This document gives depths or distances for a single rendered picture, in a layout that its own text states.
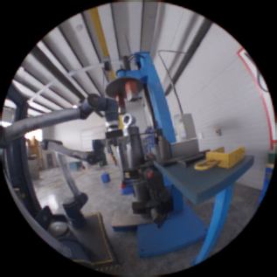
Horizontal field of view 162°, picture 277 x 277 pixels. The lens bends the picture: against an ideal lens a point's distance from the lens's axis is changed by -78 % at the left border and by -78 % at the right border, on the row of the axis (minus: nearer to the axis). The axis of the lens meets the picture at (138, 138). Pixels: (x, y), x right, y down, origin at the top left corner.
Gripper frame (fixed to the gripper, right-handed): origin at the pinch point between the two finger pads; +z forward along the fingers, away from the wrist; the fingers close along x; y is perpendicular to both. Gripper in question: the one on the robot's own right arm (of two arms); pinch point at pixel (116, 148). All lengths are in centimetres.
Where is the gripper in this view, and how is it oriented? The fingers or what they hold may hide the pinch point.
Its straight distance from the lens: 70.6
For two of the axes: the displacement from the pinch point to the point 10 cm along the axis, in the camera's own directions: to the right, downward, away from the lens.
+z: 1.8, 9.8, -0.7
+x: 9.8, -1.8, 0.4
